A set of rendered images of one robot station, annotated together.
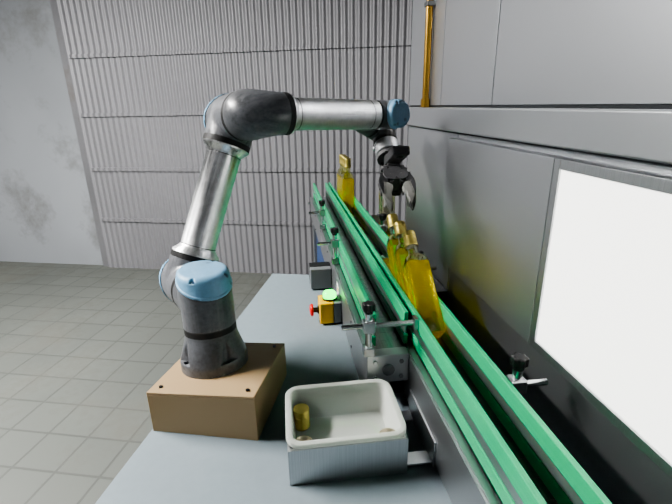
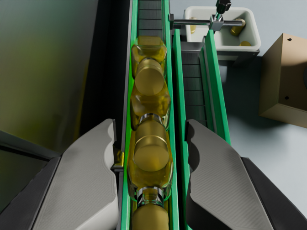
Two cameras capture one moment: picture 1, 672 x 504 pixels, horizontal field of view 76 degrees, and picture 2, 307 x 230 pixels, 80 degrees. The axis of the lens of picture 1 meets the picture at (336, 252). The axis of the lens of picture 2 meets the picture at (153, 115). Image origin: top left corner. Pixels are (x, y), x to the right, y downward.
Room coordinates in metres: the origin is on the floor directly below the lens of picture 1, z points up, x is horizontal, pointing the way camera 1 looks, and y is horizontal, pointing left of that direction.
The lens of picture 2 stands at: (1.20, -0.18, 1.27)
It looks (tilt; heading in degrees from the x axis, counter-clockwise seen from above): 68 degrees down; 182
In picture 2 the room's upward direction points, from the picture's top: 5 degrees clockwise
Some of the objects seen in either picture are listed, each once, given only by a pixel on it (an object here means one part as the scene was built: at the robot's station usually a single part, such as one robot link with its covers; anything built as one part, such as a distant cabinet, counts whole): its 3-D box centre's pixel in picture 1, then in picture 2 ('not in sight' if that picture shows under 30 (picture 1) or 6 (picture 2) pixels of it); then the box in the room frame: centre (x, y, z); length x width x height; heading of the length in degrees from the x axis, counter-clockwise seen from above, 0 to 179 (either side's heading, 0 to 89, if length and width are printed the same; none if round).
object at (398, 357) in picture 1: (386, 365); (187, 54); (0.84, -0.11, 0.85); 0.09 x 0.04 x 0.07; 97
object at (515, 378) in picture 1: (526, 389); not in sight; (0.62, -0.32, 0.94); 0.07 x 0.04 x 0.13; 97
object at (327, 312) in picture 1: (329, 309); not in sight; (1.26, 0.03, 0.79); 0.07 x 0.07 x 0.07; 7
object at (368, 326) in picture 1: (379, 328); (204, 25); (0.84, -0.09, 0.95); 0.17 x 0.03 x 0.12; 97
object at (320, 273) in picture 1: (320, 275); not in sight; (1.53, 0.06, 0.79); 0.08 x 0.08 x 0.08; 7
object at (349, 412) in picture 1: (342, 426); (217, 36); (0.71, -0.01, 0.80); 0.22 x 0.17 x 0.09; 97
